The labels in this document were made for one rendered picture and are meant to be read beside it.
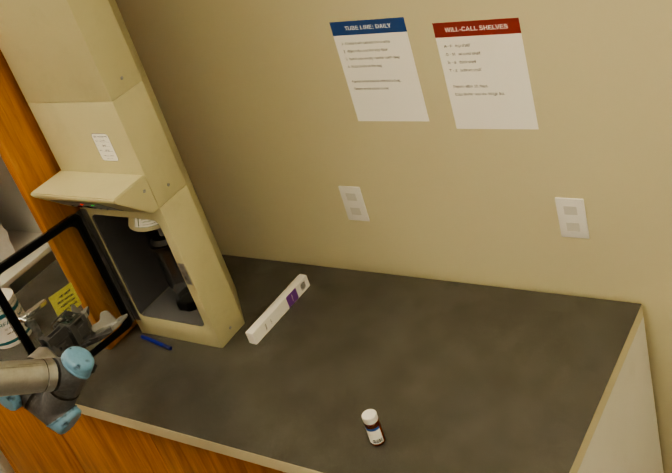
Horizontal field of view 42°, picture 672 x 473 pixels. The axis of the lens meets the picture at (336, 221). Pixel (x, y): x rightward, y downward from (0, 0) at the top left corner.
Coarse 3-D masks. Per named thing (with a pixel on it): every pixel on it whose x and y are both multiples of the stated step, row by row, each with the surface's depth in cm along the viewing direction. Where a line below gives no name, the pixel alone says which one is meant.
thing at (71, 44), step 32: (0, 0) 207; (32, 0) 201; (64, 0) 195; (96, 0) 202; (0, 32) 214; (32, 32) 207; (64, 32) 202; (96, 32) 202; (128, 32) 227; (32, 64) 215; (64, 64) 208; (96, 64) 203; (128, 64) 211; (32, 96) 222; (64, 96) 216; (96, 96) 209
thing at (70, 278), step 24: (72, 240) 240; (24, 264) 230; (48, 264) 236; (72, 264) 241; (24, 288) 232; (48, 288) 237; (72, 288) 242; (96, 288) 248; (24, 312) 233; (48, 312) 238; (96, 312) 249
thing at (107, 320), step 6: (102, 312) 219; (108, 312) 220; (102, 318) 220; (108, 318) 221; (114, 318) 221; (120, 318) 223; (96, 324) 220; (102, 324) 221; (108, 324) 221; (114, 324) 221; (120, 324) 223; (96, 330) 220; (102, 330) 220
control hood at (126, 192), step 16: (64, 176) 231; (80, 176) 228; (96, 176) 225; (112, 176) 222; (128, 176) 219; (144, 176) 217; (32, 192) 228; (48, 192) 225; (64, 192) 222; (80, 192) 219; (96, 192) 216; (112, 192) 214; (128, 192) 213; (144, 192) 217; (128, 208) 217; (144, 208) 218
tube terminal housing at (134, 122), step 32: (128, 96) 211; (64, 128) 223; (96, 128) 216; (128, 128) 212; (160, 128) 221; (64, 160) 232; (96, 160) 224; (128, 160) 217; (160, 160) 221; (160, 192) 222; (192, 192) 240; (160, 224) 226; (192, 224) 232; (192, 256) 233; (192, 288) 236; (224, 288) 244; (160, 320) 254; (224, 320) 245
